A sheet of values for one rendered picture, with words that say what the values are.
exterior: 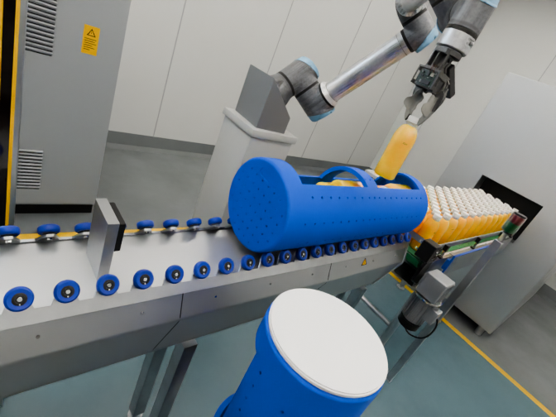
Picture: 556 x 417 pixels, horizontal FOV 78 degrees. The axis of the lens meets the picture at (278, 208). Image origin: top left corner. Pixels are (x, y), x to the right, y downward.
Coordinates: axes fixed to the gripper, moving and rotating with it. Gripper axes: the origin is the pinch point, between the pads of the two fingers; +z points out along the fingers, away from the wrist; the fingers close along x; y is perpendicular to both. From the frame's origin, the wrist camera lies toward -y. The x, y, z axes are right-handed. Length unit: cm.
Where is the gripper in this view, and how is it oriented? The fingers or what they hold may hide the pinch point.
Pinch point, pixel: (414, 119)
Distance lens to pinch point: 117.1
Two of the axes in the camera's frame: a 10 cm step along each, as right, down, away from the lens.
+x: 5.6, 5.4, -6.3
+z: -4.1, 8.4, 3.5
